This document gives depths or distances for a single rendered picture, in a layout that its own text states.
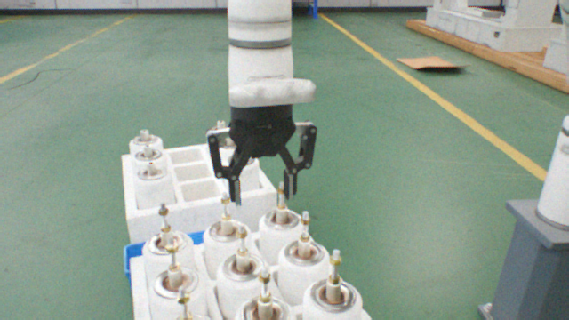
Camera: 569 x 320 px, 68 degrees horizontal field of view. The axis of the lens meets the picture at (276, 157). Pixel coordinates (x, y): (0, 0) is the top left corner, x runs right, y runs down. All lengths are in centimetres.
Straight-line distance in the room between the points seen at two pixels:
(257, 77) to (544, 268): 69
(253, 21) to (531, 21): 366
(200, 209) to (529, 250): 74
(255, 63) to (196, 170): 90
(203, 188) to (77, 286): 40
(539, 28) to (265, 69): 369
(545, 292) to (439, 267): 34
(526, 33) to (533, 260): 320
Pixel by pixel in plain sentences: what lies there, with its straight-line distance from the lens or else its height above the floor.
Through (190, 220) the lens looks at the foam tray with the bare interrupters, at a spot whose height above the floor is 14.
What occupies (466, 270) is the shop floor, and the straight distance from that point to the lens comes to 127.
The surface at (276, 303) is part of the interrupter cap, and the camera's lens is 71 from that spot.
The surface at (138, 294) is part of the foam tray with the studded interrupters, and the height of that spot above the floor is 18.
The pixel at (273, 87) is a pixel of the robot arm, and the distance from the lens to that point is 43.
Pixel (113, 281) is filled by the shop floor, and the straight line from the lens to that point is 120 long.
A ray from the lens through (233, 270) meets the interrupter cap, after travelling 77.
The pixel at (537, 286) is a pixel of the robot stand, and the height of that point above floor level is 18.
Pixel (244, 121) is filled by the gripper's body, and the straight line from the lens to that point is 49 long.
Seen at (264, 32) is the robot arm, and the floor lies 68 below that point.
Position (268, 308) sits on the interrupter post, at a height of 27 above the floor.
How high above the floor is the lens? 75
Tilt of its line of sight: 25 degrees down
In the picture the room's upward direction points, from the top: straight up
